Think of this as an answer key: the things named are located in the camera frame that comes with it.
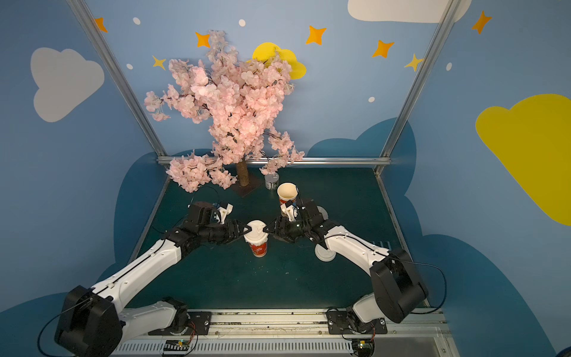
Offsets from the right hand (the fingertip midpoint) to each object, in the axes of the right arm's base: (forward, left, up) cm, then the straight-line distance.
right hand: (272, 230), depth 81 cm
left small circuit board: (-35, +30, -18) cm, 49 cm away
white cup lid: (-3, +5, +2) cm, 6 cm away
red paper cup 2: (+20, -4, -2) cm, 21 cm away
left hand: (0, +9, +1) cm, 9 cm away
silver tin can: (+34, +5, -11) cm, 36 cm away
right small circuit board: (-32, -33, -19) cm, 49 cm away
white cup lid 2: (-2, -21, -14) cm, 25 cm away
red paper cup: (-5, +5, -8) cm, 11 cm away
